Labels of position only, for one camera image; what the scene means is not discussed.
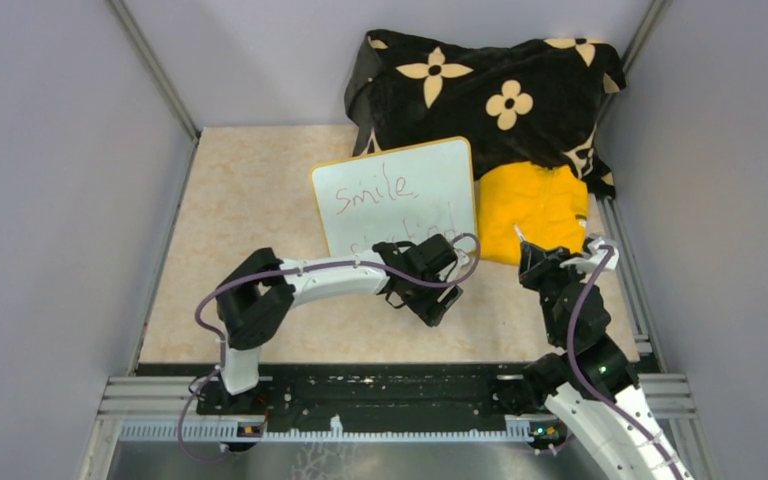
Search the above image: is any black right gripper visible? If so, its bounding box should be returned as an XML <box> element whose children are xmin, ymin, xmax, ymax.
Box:
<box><xmin>517</xmin><ymin>241</ymin><xmax>589</xmax><ymax>345</ymax></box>

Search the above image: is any whiteboard with yellow rim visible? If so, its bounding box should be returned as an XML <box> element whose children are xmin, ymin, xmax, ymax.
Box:
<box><xmin>310</xmin><ymin>137</ymin><xmax>477</xmax><ymax>256</ymax></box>

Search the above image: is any red capped marker pen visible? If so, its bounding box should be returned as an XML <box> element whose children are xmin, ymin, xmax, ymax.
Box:
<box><xmin>514</xmin><ymin>225</ymin><xmax>527</xmax><ymax>243</ymax></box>

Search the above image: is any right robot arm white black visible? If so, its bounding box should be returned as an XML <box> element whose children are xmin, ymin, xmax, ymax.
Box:
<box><xmin>518</xmin><ymin>236</ymin><xmax>693</xmax><ymax>479</ymax></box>

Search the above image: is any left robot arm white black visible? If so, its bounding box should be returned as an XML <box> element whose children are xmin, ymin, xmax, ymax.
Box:
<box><xmin>195</xmin><ymin>234</ymin><xmax>475</xmax><ymax>414</ymax></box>

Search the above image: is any folded yellow garment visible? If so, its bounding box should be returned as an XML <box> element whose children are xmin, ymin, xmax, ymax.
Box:
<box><xmin>477</xmin><ymin>162</ymin><xmax>589</xmax><ymax>265</ymax></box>

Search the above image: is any black blanket with beige flowers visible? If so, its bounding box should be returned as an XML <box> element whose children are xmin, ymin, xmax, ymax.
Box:
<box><xmin>343</xmin><ymin>29</ymin><xmax>626</xmax><ymax>198</ymax></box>

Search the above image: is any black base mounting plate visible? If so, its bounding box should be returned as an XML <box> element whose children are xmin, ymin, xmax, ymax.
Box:
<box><xmin>135</xmin><ymin>360</ymin><xmax>660</xmax><ymax>435</ymax></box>

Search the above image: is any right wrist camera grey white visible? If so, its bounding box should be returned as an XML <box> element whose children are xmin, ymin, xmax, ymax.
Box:
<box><xmin>560</xmin><ymin>235</ymin><xmax>620</xmax><ymax>274</ymax></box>

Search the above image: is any aluminium side rail right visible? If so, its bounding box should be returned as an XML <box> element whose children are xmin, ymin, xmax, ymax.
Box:
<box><xmin>596</xmin><ymin>198</ymin><xmax>666</xmax><ymax>374</ymax></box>

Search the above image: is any aluminium frame rail front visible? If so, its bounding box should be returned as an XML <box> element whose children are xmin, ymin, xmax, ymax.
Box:
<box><xmin>95</xmin><ymin>374</ymin><xmax>698</xmax><ymax>445</ymax></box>

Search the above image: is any aluminium corner post right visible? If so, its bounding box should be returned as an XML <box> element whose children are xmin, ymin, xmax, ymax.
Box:
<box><xmin>599</xmin><ymin>0</ymin><xmax>666</xmax><ymax>121</ymax></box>

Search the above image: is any aluminium corner post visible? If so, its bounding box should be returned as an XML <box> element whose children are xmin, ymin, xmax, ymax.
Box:
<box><xmin>599</xmin><ymin>0</ymin><xmax>666</xmax><ymax>121</ymax></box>
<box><xmin>106</xmin><ymin>0</ymin><xmax>200</xmax><ymax>142</ymax></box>

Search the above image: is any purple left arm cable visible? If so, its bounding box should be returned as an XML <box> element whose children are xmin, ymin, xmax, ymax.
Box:
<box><xmin>177</xmin><ymin>232</ymin><xmax>482</xmax><ymax>465</ymax></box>

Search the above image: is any aluminium corner post left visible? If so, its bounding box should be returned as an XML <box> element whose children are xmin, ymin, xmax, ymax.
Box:
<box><xmin>106</xmin><ymin>0</ymin><xmax>200</xmax><ymax>142</ymax></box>

